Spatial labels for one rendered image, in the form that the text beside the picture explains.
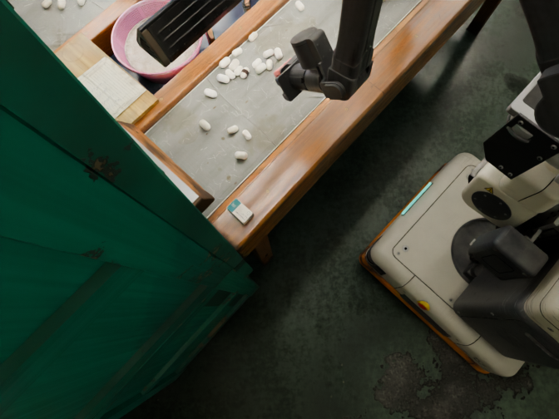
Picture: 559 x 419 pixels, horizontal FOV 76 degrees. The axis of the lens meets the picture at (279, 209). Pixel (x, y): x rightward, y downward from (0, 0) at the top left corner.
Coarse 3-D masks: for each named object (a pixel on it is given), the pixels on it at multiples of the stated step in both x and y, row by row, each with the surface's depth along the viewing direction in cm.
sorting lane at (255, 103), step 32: (320, 0) 109; (416, 0) 109; (288, 32) 106; (384, 32) 106; (192, 96) 101; (224, 96) 101; (256, 96) 101; (320, 96) 101; (160, 128) 99; (192, 128) 99; (224, 128) 99; (256, 128) 98; (288, 128) 98; (192, 160) 96; (224, 160) 96; (256, 160) 96; (224, 192) 94
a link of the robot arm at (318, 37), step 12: (300, 36) 70; (312, 36) 67; (324, 36) 68; (300, 48) 69; (312, 48) 68; (324, 48) 69; (300, 60) 71; (312, 60) 70; (324, 60) 69; (324, 72) 70; (324, 84) 70; (336, 84) 68; (336, 96) 70
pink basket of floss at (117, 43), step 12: (144, 0) 107; (156, 0) 107; (168, 0) 107; (132, 12) 107; (120, 24) 106; (120, 36) 106; (120, 48) 106; (120, 60) 101; (192, 60) 104; (144, 72) 100; (156, 72) 100; (168, 72) 100
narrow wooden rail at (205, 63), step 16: (272, 0) 106; (288, 0) 109; (256, 16) 105; (272, 16) 108; (224, 32) 104; (240, 32) 104; (208, 48) 102; (224, 48) 102; (192, 64) 101; (208, 64) 101; (176, 80) 100; (192, 80) 100; (160, 96) 99; (176, 96) 99; (160, 112) 98; (144, 128) 97
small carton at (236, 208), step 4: (236, 200) 88; (232, 204) 88; (236, 204) 88; (240, 204) 88; (228, 208) 88; (232, 208) 88; (236, 208) 88; (240, 208) 88; (244, 208) 88; (232, 212) 88; (236, 212) 88; (240, 212) 88; (244, 212) 88; (248, 212) 88; (236, 216) 87; (240, 216) 87; (244, 216) 87; (248, 216) 87; (252, 216) 89; (240, 220) 87; (244, 220) 87; (248, 220) 89; (244, 224) 89
